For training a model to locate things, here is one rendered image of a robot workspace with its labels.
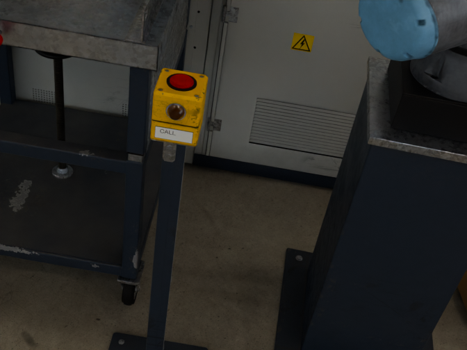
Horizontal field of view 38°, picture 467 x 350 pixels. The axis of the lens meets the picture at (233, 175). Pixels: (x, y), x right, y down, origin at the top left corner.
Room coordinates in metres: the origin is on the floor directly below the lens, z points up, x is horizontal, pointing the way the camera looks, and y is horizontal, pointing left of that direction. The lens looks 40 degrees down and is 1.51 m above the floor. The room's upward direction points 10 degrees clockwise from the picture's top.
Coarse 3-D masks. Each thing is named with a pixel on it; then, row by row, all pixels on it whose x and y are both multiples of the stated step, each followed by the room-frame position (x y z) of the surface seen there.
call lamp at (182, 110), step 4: (172, 104) 0.89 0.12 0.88; (176, 104) 0.89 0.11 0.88; (180, 104) 0.89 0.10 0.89; (168, 108) 0.88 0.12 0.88; (172, 108) 0.88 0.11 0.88; (176, 108) 0.88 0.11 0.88; (180, 108) 0.88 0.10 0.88; (184, 108) 0.89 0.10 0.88; (168, 112) 0.88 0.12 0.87; (172, 112) 0.88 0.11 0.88; (176, 112) 0.88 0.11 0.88; (180, 112) 0.88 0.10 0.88; (184, 112) 0.89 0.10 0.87; (168, 116) 0.89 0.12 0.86; (172, 116) 0.87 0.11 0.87; (176, 116) 0.87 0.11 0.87; (180, 116) 0.88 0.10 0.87; (184, 116) 0.89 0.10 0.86; (176, 120) 0.89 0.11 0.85
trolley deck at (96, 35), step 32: (0, 0) 1.19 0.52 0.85; (32, 0) 1.21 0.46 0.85; (64, 0) 1.23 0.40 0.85; (96, 0) 1.25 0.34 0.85; (128, 0) 1.28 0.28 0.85; (32, 32) 1.11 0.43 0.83; (64, 32) 1.12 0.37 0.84; (96, 32) 1.13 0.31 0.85; (160, 32) 1.17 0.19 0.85; (128, 64) 1.12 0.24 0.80
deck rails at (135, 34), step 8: (144, 0) 1.28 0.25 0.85; (152, 0) 1.20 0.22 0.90; (160, 0) 1.30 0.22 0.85; (144, 8) 1.13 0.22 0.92; (152, 8) 1.21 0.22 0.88; (136, 16) 1.21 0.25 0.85; (144, 16) 1.12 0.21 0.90; (152, 16) 1.21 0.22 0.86; (136, 24) 1.18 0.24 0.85; (144, 24) 1.12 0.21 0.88; (152, 24) 1.19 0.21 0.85; (128, 32) 1.14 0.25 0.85; (136, 32) 1.15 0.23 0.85; (144, 32) 1.13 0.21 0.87; (128, 40) 1.12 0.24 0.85; (136, 40) 1.12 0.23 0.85; (144, 40) 1.12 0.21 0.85
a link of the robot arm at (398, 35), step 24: (360, 0) 1.10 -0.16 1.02; (384, 0) 1.06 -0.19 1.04; (408, 0) 1.02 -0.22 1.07; (432, 0) 1.03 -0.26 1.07; (456, 0) 1.05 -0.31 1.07; (384, 24) 1.05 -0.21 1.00; (408, 24) 1.01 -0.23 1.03; (432, 24) 1.01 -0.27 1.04; (456, 24) 1.05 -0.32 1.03; (384, 48) 1.04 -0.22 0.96; (408, 48) 1.01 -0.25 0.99; (432, 48) 1.02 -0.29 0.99
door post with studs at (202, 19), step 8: (200, 0) 1.80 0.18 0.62; (208, 0) 1.80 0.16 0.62; (200, 8) 1.80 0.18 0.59; (208, 8) 1.80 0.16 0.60; (200, 16) 1.80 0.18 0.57; (208, 16) 1.80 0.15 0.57; (200, 24) 1.80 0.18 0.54; (200, 32) 1.80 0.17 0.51; (200, 40) 1.80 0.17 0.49; (200, 48) 1.80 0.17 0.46; (192, 56) 1.80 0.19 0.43; (200, 56) 1.80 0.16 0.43; (192, 64) 1.80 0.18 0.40; (200, 64) 1.80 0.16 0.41; (192, 72) 1.80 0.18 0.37; (200, 72) 1.80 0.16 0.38
